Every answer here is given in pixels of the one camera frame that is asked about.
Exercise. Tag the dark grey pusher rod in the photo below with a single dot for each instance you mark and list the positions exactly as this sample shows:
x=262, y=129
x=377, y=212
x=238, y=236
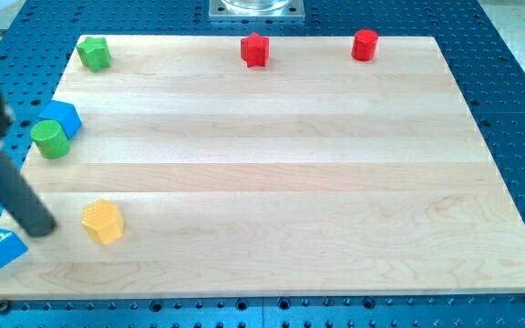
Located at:
x=21, y=202

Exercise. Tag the blue cube block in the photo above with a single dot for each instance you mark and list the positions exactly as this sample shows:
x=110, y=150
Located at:
x=65, y=114

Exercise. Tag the green cylinder block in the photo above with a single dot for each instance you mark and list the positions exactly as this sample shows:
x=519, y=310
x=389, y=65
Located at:
x=50, y=139

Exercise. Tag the yellow hexagon block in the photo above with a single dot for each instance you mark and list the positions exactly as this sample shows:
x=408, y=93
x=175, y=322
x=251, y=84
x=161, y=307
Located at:
x=103, y=221

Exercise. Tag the green star block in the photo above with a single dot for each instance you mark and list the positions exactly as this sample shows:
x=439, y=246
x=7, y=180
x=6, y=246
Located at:
x=94, y=53

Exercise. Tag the light wooden board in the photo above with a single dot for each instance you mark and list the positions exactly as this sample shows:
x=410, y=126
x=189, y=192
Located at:
x=314, y=175

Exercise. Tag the red star block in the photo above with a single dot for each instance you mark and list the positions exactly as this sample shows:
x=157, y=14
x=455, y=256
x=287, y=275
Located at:
x=255, y=50

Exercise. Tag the red cylinder block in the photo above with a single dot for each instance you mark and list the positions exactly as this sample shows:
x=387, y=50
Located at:
x=364, y=46

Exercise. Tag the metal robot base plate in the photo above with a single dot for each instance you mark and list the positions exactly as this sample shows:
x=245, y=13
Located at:
x=256, y=10

